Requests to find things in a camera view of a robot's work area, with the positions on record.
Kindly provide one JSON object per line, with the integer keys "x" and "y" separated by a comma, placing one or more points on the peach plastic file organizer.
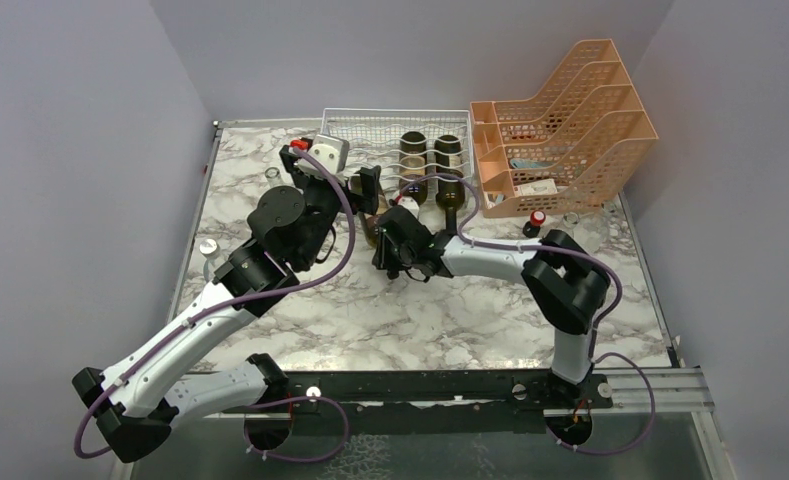
{"x": 586, "y": 124}

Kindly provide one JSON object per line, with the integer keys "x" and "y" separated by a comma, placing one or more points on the green wine bottle white label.
{"x": 413, "y": 161}

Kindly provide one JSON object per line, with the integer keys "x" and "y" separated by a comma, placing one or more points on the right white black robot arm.
{"x": 568, "y": 285}

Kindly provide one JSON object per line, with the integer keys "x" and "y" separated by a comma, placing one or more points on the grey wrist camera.
{"x": 329, "y": 151}
{"x": 409, "y": 204}

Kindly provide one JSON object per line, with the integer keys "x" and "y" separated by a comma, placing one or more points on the small red capped bottle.
{"x": 533, "y": 225}

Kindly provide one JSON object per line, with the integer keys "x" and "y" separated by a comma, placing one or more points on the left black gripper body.
{"x": 325, "y": 203}

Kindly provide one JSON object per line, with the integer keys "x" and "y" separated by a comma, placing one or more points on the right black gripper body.
{"x": 399, "y": 258}

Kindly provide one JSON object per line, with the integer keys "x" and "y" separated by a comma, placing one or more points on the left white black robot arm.
{"x": 137, "y": 402}

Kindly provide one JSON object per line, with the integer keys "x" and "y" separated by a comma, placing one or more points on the clear glass bottle tall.
{"x": 274, "y": 178}

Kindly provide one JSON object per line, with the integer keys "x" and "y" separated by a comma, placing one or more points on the blue item in organizer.
{"x": 520, "y": 163}

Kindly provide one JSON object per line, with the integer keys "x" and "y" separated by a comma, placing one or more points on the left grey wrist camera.
{"x": 329, "y": 151}

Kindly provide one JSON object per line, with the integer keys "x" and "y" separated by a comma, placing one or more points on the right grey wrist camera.
{"x": 409, "y": 204}

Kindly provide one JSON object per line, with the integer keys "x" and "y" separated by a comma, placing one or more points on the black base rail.
{"x": 318, "y": 403}

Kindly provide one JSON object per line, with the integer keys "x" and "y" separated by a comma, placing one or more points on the clear bottle silver cap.
{"x": 211, "y": 251}

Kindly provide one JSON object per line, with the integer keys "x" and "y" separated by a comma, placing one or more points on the green wine bottle dark label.
{"x": 450, "y": 195}

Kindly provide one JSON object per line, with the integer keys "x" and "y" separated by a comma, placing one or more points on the white wire wine rack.
{"x": 375, "y": 138}

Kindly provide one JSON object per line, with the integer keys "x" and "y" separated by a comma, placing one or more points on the clear glass bottle right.
{"x": 592, "y": 230}

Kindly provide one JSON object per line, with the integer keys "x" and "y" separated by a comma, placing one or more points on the green Primitivo wine bottle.
{"x": 369, "y": 221}

